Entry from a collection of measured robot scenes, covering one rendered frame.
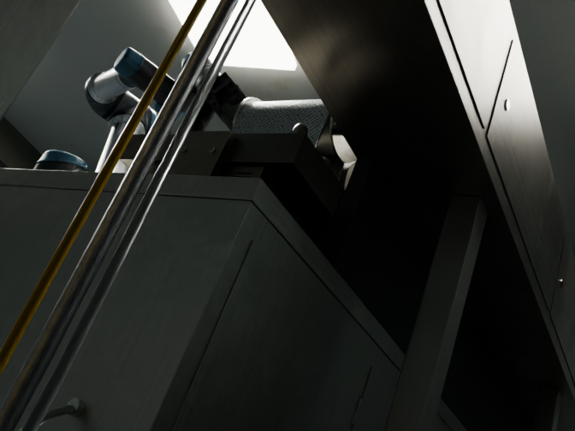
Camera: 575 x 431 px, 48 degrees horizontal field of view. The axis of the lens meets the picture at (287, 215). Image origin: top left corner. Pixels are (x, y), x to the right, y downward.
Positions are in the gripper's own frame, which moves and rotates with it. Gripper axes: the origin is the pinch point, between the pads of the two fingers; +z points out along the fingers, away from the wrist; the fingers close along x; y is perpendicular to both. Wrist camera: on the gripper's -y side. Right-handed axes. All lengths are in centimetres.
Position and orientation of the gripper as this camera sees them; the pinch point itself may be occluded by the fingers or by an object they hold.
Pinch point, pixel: (234, 132)
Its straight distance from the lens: 155.2
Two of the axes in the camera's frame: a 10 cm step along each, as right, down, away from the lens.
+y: 8.0, -6.0, -0.4
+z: 4.2, 5.9, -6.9
